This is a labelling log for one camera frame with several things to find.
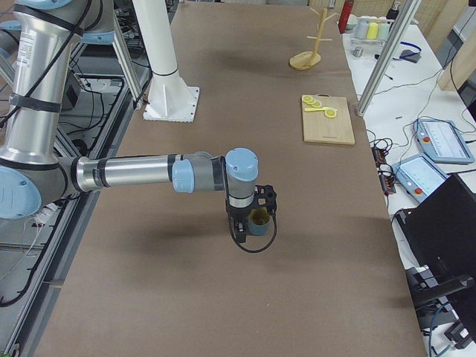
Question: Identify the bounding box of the far blue teach pendant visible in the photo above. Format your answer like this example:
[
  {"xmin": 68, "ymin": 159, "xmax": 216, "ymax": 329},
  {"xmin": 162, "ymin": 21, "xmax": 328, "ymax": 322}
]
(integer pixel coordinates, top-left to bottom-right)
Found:
[{"xmin": 414, "ymin": 119, "xmax": 475, "ymax": 164}]

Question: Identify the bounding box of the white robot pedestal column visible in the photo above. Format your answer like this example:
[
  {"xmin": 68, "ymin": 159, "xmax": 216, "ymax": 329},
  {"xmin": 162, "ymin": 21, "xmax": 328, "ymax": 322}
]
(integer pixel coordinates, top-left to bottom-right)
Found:
[{"xmin": 133, "ymin": 0, "xmax": 200, "ymax": 123}]

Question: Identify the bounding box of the wooden cup storage rack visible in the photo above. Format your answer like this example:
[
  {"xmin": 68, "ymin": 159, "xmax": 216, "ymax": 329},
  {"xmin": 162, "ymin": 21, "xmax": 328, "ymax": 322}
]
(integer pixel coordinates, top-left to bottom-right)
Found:
[{"xmin": 289, "ymin": 7, "xmax": 337, "ymax": 71}]

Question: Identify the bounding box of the lemon slice stack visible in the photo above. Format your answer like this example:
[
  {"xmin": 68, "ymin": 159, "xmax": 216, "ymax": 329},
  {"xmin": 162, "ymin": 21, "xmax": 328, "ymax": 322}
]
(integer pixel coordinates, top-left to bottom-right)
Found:
[{"xmin": 301, "ymin": 95, "xmax": 322, "ymax": 108}]

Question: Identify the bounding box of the aluminium frame post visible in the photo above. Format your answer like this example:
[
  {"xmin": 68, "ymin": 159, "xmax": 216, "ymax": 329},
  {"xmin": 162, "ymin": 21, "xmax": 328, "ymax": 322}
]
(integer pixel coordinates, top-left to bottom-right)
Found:
[{"xmin": 356, "ymin": 0, "xmax": 421, "ymax": 117}]

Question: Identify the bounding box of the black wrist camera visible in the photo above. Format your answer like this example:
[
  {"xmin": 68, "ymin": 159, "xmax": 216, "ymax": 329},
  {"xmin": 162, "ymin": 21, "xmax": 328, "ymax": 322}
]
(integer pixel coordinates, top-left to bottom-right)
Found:
[{"xmin": 256, "ymin": 184, "xmax": 277, "ymax": 216}]

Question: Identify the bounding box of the clear cup tray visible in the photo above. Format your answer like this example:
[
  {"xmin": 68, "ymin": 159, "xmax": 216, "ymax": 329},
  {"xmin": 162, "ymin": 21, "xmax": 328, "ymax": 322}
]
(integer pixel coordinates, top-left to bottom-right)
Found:
[{"xmin": 350, "ymin": 36, "xmax": 387, "ymax": 48}]

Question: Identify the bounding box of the blue teach pendant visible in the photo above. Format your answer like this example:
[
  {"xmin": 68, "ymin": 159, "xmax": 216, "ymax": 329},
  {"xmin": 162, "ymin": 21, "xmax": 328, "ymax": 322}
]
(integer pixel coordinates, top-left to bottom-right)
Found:
[
  {"xmin": 414, "ymin": 119, "xmax": 475, "ymax": 164},
  {"xmin": 392, "ymin": 153, "xmax": 448, "ymax": 203}
]

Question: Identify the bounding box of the wooden cutting board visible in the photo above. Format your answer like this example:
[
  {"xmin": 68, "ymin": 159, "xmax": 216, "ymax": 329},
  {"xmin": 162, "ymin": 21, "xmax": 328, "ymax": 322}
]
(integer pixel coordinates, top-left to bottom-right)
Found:
[{"xmin": 301, "ymin": 94, "xmax": 356, "ymax": 145}]

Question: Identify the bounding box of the yellow toy knife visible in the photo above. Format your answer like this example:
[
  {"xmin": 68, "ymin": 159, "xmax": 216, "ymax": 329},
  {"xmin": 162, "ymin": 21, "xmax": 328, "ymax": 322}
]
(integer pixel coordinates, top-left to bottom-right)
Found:
[{"xmin": 304, "ymin": 107, "xmax": 334, "ymax": 112}]

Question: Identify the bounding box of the white side table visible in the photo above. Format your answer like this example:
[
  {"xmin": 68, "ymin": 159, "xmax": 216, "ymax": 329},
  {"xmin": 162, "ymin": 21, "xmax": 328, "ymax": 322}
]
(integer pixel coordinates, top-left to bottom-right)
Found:
[{"xmin": 342, "ymin": 25, "xmax": 475, "ymax": 352}]

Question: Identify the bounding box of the near blue teach pendant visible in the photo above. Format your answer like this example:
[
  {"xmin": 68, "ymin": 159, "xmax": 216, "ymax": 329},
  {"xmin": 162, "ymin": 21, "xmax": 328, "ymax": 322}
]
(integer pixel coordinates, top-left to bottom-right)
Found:
[{"xmin": 392, "ymin": 153, "xmax": 448, "ymax": 203}]

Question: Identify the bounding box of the yellow plastic cup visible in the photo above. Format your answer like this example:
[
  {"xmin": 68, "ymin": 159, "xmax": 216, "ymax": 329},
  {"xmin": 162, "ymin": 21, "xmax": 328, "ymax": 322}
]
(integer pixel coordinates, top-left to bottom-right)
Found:
[{"xmin": 366, "ymin": 22, "xmax": 379, "ymax": 40}]

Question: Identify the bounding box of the grey plastic cup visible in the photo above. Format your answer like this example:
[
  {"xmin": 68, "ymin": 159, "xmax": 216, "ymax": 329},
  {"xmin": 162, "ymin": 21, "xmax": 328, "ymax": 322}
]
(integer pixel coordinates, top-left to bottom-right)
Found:
[{"xmin": 354, "ymin": 19, "xmax": 369, "ymax": 39}]

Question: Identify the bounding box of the small steel cup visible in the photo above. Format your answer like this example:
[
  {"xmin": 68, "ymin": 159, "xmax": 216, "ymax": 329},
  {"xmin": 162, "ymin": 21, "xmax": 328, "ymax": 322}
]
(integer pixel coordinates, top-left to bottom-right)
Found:
[{"xmin": 352, "ymin": 46, "xmax": 364, "ymax": 58}]

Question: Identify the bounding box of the blue mug yellow inside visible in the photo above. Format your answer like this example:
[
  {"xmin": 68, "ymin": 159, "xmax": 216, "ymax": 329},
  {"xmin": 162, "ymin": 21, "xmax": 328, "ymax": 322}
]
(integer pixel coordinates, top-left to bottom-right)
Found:
[{"xmin": 248, "ymin": 208, "xmax": 271, "ymax": 236}]

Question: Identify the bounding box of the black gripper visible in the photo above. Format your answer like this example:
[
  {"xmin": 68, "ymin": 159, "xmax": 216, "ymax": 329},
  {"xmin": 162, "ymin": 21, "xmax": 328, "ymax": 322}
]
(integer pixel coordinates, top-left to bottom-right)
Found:
[{"xmin": 227, "ymin": 208, "xmax": 252, "ymax": 242}]

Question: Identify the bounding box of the red bottle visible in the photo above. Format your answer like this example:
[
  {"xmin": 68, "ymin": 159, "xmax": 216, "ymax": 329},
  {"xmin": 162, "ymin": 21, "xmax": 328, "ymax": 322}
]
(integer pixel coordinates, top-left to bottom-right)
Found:
[{"xmin": 338, "ymin": 0, "xmax": 354, "ymax": 34}]

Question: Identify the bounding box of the light blue plastic cup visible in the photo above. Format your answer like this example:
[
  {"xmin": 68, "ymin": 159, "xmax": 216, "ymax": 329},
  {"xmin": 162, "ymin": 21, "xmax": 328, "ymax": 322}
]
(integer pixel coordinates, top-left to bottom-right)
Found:
[{"xmin": 376, "ymin": 22, "xmax": 390, "ymax": 41}]

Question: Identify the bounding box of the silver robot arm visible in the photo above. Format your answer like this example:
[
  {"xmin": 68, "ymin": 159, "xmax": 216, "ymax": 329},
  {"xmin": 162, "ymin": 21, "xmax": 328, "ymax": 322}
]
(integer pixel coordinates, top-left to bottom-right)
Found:
[
  {"xmin": 1, "ymin": 1, "xmax": 258, "ymax": 243},
  {"xmin": 0, "ymin": 20, "xmax": 22, "ymax": 58}
]

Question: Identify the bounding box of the single lemon slice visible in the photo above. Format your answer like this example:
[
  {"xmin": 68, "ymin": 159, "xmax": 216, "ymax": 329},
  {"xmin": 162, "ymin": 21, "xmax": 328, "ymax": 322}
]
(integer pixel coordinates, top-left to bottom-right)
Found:
[{"xmin": 324, "ymin": 107, "xmax": 338, "ymax": 118}]

